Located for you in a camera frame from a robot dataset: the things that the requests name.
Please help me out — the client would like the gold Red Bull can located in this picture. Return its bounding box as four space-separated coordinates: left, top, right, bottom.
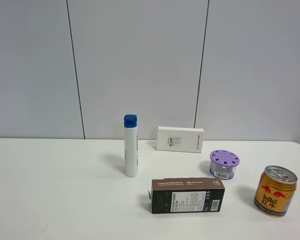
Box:
254 165 298 218

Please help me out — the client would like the white bottle blue cap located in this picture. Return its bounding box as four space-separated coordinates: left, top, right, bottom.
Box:
123 114 139 178

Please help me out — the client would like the dark brown cardboard box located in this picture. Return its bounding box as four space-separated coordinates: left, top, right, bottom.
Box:
148 177 225 214

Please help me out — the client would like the white cardboard box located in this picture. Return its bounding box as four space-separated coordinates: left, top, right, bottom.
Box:
156 126 204 153

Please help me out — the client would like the purple lid air freshener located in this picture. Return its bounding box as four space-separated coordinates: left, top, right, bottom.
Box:
209 149 240 180

